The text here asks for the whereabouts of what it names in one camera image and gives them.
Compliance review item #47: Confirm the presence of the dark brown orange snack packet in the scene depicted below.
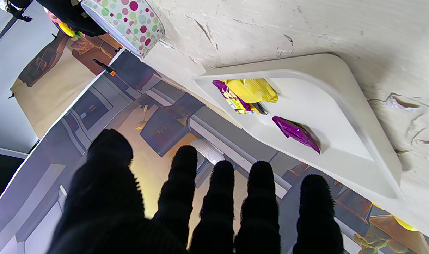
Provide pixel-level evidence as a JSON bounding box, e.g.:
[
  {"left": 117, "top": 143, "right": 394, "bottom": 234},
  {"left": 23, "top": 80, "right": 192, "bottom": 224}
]
[{"left": 251, "top": 102, "right": 268, "bottom": 115}]

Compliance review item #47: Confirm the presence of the plain purple snack packet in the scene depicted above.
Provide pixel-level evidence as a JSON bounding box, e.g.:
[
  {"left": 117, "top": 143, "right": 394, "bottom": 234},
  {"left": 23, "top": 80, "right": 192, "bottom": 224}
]
[{"left": 272, "top": 116, "right": 321, "bottom": 155}]

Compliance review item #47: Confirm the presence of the printed kitchen backdrop banner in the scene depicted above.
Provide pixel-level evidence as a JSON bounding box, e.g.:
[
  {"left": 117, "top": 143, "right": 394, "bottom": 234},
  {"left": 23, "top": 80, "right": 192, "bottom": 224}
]
[{"left": 0, "top": 32, "right": 429, "bottom": 254}]

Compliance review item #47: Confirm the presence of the black orange spring clamp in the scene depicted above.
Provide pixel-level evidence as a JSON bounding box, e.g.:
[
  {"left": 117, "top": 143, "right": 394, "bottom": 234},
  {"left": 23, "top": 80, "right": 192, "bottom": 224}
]
[{"left": 93, "top": 59, "right": 116, "bottom": 77}]

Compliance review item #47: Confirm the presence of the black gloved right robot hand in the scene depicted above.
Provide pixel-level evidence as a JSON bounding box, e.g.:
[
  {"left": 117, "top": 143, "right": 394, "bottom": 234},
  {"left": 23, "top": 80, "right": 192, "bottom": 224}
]
[{"left": 36, "top": 0, "right": 106, "bottom": 38}]

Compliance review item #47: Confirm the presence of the small yellow object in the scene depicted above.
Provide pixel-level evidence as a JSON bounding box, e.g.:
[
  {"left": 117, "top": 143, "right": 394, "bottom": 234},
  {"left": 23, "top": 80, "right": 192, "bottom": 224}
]
[{"left": 371, "top": 202, "right": 419, "bottom": 232}]

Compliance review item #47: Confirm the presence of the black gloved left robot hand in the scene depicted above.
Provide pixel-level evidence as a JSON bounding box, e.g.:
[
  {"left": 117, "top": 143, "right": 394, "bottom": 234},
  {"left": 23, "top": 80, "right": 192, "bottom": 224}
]
[{"left": 47, "top": 129, "right": 343, "bottom": 254}]

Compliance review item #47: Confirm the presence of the beige rectangular plastic tray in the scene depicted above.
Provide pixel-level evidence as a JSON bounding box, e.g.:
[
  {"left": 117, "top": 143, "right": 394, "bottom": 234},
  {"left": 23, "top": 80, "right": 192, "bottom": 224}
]
[{"left": 193, "top": 53, "right": 403, "bottom": 200}]

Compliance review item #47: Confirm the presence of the purple yellow printed snack packet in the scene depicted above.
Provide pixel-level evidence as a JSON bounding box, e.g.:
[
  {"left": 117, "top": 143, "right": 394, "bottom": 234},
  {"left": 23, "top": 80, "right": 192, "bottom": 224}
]
[{"left": 213, "top": 80, "right": 262, "bottom": 114}]

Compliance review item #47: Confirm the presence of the round polka dot tin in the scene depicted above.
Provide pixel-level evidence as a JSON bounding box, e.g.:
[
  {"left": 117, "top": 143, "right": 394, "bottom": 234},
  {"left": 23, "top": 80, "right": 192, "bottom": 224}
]
[{"left": 80, "top": 0, "right": 165, "bottom": 59}]

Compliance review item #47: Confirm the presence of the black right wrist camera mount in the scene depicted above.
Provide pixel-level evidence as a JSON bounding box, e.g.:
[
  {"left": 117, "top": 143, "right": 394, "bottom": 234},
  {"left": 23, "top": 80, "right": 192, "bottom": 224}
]
[{"left": 6, "top": 0, "right": 33, "bottom": 22}]

